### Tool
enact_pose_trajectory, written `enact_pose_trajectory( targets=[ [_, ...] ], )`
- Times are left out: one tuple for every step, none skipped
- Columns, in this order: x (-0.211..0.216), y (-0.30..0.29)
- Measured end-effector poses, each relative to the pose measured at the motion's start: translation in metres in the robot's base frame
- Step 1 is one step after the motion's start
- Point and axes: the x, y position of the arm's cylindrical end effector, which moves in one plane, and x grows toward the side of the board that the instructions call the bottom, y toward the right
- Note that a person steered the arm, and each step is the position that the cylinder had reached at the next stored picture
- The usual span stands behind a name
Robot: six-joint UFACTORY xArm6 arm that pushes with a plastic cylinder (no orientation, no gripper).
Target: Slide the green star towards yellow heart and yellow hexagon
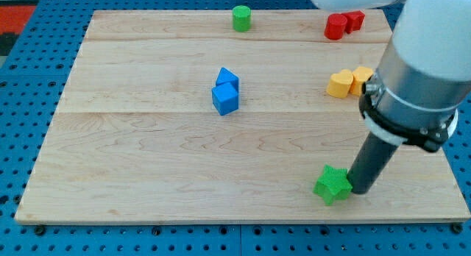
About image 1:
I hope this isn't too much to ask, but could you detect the green star block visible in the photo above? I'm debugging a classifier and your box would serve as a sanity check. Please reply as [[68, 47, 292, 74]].
[[313, 164, 353, 206]]

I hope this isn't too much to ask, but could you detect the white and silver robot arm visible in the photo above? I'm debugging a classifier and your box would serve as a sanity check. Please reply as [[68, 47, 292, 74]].
[[311, 0, 470, 152]]

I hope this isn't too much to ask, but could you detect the yellow heart block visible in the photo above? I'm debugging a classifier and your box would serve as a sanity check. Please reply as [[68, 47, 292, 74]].
[[326, 69, 353, 99]]

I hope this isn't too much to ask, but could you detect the yellow hexagon block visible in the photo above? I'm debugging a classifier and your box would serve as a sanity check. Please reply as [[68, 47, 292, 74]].
[[350, 66, 374, 96]]

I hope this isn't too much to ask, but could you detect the blue cube block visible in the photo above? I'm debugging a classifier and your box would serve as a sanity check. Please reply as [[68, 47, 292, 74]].
[[211, 83, 239, 115]]

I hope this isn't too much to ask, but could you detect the blue triangle block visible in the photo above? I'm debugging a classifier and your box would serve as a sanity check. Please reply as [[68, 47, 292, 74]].
[[216, 67, 239, 92]]

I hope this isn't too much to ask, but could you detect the light wooden board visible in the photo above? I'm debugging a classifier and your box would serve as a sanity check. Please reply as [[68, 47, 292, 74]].
[[15, 10, 470, 225]]

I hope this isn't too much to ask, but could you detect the green cylinder block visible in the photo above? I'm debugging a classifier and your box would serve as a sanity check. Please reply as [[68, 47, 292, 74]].
[[232, 5, 252, 32]]

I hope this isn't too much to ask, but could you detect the red cylinder block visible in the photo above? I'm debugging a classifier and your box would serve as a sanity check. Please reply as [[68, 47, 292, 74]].
[[324, 13, 348, 40]]

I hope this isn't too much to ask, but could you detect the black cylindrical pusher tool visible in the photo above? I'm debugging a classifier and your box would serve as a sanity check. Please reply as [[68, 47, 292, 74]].
[[347, 132, 398, 194]]

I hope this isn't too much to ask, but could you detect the red cube block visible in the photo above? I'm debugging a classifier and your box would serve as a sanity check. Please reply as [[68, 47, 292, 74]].
[[342, 10, 365, 34]]

